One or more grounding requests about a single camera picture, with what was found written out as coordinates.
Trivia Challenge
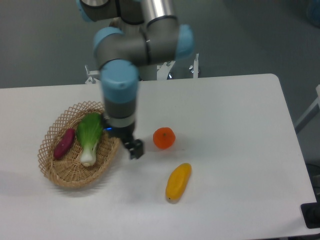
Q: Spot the orange tangerine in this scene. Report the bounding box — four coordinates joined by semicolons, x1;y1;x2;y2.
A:
152;127;176;150

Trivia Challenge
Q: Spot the white metal mounting frame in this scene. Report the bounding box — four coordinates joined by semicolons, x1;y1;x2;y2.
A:
84;52;201;84

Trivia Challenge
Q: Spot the yellow mango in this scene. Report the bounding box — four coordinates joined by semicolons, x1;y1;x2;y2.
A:
165;163;192;202

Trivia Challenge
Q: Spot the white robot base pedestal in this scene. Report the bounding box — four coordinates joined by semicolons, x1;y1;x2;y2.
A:
136;64;158;81

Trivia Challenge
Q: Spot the purple sweet potato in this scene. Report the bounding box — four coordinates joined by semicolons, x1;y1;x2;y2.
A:
53;128;76;159

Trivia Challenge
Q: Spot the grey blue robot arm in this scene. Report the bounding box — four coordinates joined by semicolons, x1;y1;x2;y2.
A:
76;0;195;159

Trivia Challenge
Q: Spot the black box at table edge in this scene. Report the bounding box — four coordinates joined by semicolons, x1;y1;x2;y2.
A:
300;202;320;229

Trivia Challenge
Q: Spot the woven wicker basket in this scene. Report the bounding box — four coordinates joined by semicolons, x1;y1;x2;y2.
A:
37;101;120;188

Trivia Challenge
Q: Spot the white frame at right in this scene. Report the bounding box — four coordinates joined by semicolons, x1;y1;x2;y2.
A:
294;85;320;134

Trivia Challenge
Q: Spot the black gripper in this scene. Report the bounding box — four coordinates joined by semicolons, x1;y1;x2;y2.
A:
101;113;145;160

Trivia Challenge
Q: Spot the green bok choy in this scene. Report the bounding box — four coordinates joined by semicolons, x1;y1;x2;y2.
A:
76;112;103;167

